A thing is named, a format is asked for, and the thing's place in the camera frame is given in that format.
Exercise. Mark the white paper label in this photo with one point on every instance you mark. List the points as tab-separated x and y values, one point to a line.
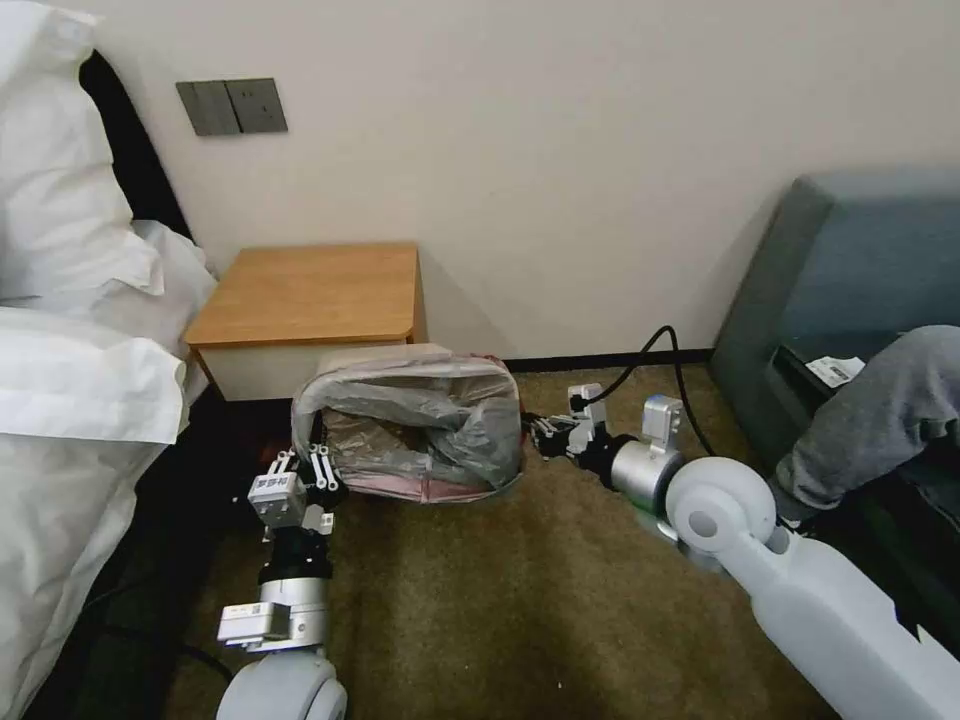
834	369

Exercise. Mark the pink trash can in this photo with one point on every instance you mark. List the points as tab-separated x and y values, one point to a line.
457	491

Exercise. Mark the person's leg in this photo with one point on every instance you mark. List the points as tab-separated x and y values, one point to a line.
877	412

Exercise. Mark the white duvet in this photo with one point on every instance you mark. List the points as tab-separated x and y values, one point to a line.
60	420

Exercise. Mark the grey wall socket plate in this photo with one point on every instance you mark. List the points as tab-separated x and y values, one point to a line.
259	105

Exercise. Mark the black headboard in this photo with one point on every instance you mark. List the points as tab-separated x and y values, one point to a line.
139	161

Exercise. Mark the wooden nightstand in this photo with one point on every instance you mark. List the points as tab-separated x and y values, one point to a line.
315	296

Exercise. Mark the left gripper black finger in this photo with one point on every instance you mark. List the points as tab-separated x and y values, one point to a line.
319	466
285	461

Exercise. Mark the large white pillow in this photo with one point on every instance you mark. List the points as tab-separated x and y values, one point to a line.
52	165

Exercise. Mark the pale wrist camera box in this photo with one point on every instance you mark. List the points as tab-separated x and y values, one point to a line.
586	399
274	501

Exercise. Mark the grey-blue sofa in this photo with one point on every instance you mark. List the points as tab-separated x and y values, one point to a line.
832	270

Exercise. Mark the small white pillow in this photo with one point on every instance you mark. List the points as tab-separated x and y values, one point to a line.
176	259

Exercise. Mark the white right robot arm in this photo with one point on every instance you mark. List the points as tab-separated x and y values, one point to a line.
810	592

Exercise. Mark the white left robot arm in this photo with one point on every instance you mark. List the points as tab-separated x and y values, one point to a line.
289	694

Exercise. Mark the clear grey garbage bag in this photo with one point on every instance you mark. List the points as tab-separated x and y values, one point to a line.
420	409

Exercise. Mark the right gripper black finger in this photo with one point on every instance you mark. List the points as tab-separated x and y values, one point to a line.
549	428
553	448

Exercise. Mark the grey wall switch plate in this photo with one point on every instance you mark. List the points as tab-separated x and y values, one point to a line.
204	109

